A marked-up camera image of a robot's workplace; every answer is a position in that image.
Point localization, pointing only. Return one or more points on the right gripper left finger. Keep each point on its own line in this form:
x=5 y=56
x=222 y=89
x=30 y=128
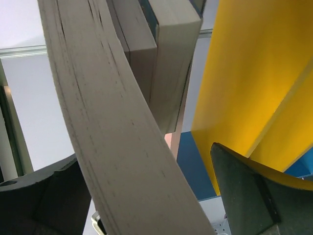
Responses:
x=53 y=200

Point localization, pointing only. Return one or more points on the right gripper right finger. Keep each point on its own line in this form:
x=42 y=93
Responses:
x=259 y=200

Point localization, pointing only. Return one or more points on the purple 117-Storey Treehouse book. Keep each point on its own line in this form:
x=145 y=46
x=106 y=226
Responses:
x=135 y=182

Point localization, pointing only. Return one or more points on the red 13-Storey Treehouse book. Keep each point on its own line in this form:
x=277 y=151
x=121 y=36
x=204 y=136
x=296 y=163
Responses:
x=136 y=39

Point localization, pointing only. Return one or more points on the Nineteen Eighty-Four book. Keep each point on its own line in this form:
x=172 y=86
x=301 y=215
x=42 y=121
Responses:
x=175 y=26

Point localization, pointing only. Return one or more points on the blue pink yellow bookshelf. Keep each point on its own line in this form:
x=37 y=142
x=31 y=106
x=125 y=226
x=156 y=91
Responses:
x=256 y=93

